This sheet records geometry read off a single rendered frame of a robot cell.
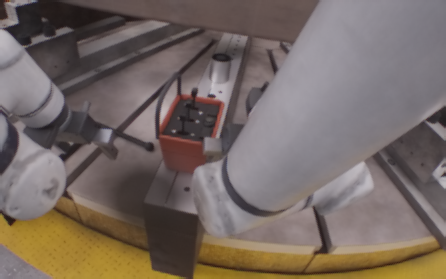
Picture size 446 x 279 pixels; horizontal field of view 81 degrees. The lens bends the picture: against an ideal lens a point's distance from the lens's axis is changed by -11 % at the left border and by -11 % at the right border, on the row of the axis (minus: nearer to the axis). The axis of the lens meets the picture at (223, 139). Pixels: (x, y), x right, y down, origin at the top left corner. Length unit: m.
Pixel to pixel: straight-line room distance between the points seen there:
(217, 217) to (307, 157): 0.14
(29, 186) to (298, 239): 0.98
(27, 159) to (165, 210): 0.42
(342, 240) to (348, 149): 1.08
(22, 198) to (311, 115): 0.30
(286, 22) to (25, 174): 1.02
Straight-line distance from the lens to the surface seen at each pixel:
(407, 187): 1.56
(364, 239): 1.30
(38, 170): 0.35
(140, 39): 2.21
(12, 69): 0.49
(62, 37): 1.70
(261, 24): 1.17
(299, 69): 0.16
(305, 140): 0.18
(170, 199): 0.72
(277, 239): 1.14
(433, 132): 1.40
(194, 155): 0.70
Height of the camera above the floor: 1.26
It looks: 40 degrees down
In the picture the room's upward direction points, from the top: 9 degrees clockwise
